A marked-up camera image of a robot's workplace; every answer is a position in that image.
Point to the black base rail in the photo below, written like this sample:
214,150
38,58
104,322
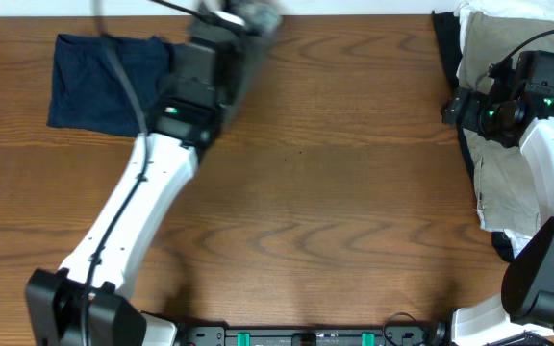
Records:
404,334

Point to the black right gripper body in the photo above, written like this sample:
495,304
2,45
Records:
478,113

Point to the folded navy blue garment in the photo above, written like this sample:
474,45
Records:
87,95

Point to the grey shorts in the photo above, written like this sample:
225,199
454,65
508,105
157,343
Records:
242,32

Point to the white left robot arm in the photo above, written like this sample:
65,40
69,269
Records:
87,301

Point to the khaki shorts on pile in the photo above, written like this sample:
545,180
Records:
503,183

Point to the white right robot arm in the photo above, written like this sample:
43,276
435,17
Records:
525,305

